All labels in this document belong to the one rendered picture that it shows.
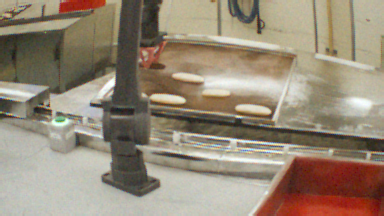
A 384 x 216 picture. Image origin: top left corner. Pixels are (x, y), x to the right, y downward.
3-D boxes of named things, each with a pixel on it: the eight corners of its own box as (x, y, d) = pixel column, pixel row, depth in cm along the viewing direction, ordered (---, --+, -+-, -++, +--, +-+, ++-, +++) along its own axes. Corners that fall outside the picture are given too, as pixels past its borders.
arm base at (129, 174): (100, 181, 108) (140, 197, 102) (95, 149, 106) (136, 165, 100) (120, 170, 115) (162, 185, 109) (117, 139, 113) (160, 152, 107)
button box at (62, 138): (49, 159, 124) (45, 123, 121) (61, 150, 131) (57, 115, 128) (69, 166, 122) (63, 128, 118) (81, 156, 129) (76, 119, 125)
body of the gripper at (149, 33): (131, 46, 148) (131, 24, 145) (150, 35, 156) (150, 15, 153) (149, 47, 145) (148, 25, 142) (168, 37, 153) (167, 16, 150)
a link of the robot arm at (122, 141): (111, 160, 104) (135, 163, 104) (108, 115, 101) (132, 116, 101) (116, 145, 113) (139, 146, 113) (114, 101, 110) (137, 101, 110)
